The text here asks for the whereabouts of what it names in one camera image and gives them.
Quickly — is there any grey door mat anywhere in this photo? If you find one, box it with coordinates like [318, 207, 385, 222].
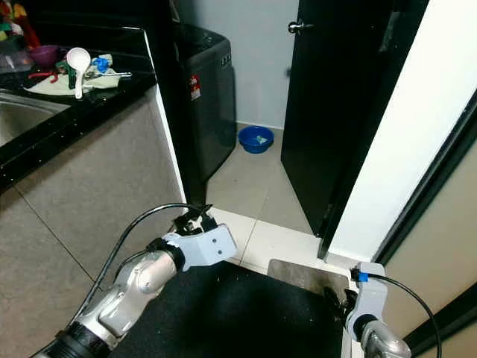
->
[267, 258, 351, 295]

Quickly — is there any black floor mat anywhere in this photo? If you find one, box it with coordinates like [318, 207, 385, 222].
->
[157, 261, 347, 358]

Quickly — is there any blue plastic basin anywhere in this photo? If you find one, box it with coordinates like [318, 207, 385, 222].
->
[238, 125, 275, 154]

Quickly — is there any beige panel with black edge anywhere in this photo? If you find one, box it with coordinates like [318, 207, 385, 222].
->
[373, 104, 477, 358]

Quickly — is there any dark grey washing machine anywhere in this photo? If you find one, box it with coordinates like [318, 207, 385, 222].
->
[179, 22, 237, 202]

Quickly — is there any black door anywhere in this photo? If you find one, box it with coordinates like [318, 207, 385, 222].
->
[279, 0, 429, 258]

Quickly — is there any stainless steel sink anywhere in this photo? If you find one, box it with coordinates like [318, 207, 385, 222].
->
[0, 93, 72, 146]

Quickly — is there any pale green dish cloth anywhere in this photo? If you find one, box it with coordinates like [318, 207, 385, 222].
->
[24, 56, 124, 94]

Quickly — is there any white plastic ladle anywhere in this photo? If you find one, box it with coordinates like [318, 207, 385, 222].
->
[66, 47, 92, 99]

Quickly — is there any steel door knob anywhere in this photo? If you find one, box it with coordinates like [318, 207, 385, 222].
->
[288, 20, 314, 35]

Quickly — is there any purple bowl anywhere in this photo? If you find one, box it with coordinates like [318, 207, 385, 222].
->
[30, 45, 62, 66]

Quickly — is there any red food packet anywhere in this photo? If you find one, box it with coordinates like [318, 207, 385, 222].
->
[0, 0, 38, 45]

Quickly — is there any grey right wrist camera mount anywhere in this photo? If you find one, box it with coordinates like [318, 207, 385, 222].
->
[347, 261, 388, 340]

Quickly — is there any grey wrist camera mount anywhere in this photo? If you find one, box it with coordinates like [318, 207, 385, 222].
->
[347, 261, 388, 340]
[164, 222, 238, 269]

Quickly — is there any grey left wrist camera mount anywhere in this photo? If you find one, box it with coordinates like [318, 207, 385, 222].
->
[164, 222, 238, 269]

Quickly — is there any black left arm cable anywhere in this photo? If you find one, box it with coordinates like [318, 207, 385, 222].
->
[93, 203, 202, 314]

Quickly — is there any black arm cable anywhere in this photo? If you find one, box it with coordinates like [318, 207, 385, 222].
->
[93, 203, 202, 314]
[350, 270, 444, 358]

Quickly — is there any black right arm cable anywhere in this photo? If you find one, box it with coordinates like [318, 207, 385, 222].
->
[350, 270, 444, 358]

